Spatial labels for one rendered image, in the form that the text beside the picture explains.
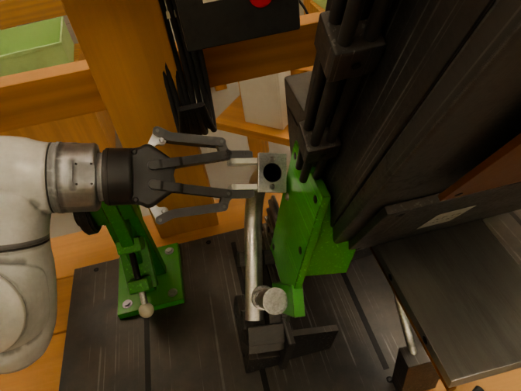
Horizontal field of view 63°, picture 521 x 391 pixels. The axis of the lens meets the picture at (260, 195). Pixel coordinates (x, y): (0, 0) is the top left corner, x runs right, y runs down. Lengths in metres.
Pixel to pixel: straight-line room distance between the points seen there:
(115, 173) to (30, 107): 0.42
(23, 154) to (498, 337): 0.58
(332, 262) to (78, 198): 0.34
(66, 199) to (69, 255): 0.55
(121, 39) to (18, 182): 0.31
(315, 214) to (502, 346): 0.26
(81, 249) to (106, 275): 0.14
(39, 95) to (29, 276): 0.44
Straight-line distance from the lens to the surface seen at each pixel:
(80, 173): 0.55
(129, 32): 0.75
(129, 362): 0.85
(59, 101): 0.92
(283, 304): 0.62
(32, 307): 0.58
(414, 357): 0.68
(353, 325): 0.82
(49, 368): 0.94
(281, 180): 0.59
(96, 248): 1.08
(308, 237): 0.53
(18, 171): 0.56
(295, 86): 0.75
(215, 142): 0.59
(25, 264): 0.58
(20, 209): 0.56
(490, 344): 0.57
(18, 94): 0.93
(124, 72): 0.78
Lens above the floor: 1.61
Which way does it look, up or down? 43 degrees down
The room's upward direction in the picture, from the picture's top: 9 degrees counter-clockwise
